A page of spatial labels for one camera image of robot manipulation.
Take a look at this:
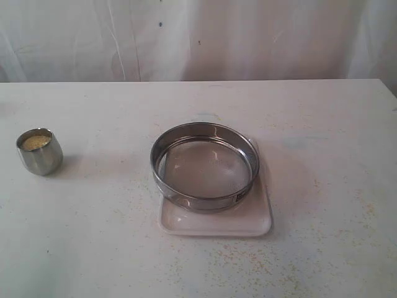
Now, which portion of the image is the white square plastic tray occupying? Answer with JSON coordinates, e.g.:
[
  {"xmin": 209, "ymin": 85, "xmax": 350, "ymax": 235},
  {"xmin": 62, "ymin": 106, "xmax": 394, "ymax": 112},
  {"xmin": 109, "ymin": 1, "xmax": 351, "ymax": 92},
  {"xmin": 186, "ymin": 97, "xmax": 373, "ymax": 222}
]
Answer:
[{"xmin": 158, "ymin": 142, "xmax": 273, "ymax": 237}]

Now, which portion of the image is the stainless steel cup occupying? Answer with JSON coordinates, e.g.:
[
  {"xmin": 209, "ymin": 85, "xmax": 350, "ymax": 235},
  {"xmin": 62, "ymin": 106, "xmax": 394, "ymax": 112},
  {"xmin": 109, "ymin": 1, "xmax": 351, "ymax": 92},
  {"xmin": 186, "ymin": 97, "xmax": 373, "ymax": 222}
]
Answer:
[{"xmin": 16, "ymin": 127, "xmax": 63, "ymax": 176}]

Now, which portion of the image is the white backdrop curtain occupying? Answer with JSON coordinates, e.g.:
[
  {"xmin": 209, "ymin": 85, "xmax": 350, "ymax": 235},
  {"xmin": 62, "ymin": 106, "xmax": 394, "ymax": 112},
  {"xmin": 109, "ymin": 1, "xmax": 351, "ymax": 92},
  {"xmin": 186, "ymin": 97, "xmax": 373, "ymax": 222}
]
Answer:
[{"xmin": 1, "ymin": 1, "xmax": 396, "ymax": 84}]

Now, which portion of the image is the round stainless steel sieve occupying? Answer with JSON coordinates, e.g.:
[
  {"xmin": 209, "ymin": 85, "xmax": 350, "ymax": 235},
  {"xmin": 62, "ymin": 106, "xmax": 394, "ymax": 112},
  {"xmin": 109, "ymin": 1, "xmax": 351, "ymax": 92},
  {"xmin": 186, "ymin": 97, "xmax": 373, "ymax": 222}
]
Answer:
[{"xmin": 150, "ymin": 122, "xmax": 261, "ymax": 213}]

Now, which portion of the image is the yellow grain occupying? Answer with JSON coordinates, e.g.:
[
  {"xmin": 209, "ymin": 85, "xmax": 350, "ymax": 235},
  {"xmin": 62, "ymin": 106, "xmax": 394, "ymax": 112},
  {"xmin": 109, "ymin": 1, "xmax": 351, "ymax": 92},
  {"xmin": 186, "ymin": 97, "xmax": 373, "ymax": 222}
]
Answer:
[{"xmin": 21, "ymin": 135, "xmax": 51, "ymax": 151}]

